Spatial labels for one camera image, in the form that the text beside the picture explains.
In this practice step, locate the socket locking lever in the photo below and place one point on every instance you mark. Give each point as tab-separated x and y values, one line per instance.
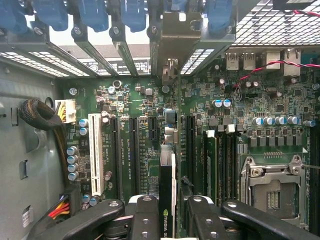
311	165

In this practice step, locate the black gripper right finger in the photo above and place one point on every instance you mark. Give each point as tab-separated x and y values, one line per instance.
205	222

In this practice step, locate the CPU socket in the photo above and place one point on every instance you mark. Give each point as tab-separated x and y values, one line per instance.
275	192

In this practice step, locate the black open PC case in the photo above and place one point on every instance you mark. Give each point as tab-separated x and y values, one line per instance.
25	150

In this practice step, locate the white expansion slot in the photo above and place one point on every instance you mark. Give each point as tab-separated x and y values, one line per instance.
95	150

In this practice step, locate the blue card retainer clip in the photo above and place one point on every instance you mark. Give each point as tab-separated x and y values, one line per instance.
12	15
133	15
180	5
51	15
93	15
218	15

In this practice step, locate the short black expansion slot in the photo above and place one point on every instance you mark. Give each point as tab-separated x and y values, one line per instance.
152	128

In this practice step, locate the green motherboard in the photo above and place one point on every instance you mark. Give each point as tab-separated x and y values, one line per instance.
140	105

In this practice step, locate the green RAM stick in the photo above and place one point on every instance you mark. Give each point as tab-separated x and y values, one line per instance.
212	170

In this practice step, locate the white power connector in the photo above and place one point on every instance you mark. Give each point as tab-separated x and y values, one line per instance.
68	110

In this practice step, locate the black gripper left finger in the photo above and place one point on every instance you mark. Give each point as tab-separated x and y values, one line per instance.
147	220

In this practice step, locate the long black expansion slot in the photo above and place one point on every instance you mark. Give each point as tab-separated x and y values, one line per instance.
116	162
191	150
134	155

